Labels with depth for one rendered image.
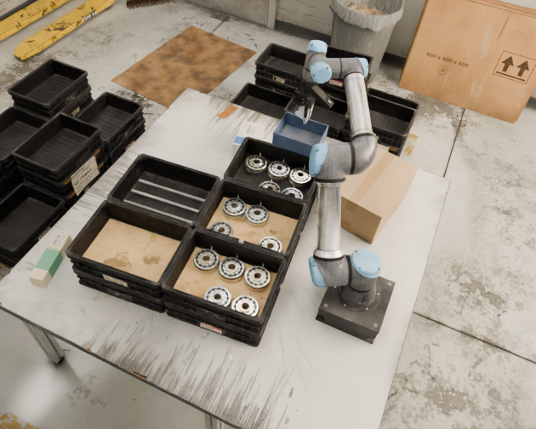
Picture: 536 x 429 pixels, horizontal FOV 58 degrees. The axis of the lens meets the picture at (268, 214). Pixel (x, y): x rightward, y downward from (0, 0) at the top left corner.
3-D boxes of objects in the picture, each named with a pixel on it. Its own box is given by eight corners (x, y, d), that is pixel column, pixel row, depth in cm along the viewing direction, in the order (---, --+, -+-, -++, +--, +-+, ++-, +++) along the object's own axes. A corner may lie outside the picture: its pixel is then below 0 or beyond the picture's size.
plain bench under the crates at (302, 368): (411, 254, 311) (451, 180, 257) (327, 520, 215) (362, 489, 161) (192, 169, 345) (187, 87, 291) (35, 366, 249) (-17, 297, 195)
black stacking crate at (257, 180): (321, 176, 236) (325, 159, 228) (304, 220, 218) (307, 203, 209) (245, 154, 242) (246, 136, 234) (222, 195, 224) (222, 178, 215)
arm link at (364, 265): (379, 290, 187) (387, 271, 176) (344, 292, 186) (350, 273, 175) (373, 264, 194) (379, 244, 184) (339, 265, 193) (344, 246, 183)
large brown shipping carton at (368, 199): (355, 168, 258) (363, 140, 242) (407, 194, 248) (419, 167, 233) (316, 214, 236) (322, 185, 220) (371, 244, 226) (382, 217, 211)
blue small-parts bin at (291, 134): (326, 137, 216) (328, 125, 211) (314, 159, 208) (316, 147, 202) (284, 123, 220) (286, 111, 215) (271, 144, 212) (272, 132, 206)
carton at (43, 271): (46, 288, 200) (42, 280, 195) (32, 284, 200) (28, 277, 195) (73, 242, 215) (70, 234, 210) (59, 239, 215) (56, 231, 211)
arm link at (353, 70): (388, 164, 167) (368, 49, 184) (356, 165, 166) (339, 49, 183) (379, 179, 177) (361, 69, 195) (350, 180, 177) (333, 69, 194)
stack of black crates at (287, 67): (313, 95, 386) (320, 57, 360) (299, 117, 368) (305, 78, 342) (267, 80, 395) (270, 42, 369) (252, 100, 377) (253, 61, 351)
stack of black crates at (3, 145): (28, 145, 328) (11, 105, 302) (65, 161, 322) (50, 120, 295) (-18, 184, 304) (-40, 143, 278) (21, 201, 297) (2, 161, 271)
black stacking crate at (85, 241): (194, 244, 205) (192, 227, 197) (162, 302, 187) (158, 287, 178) (110, 216, 211) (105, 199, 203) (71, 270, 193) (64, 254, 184)
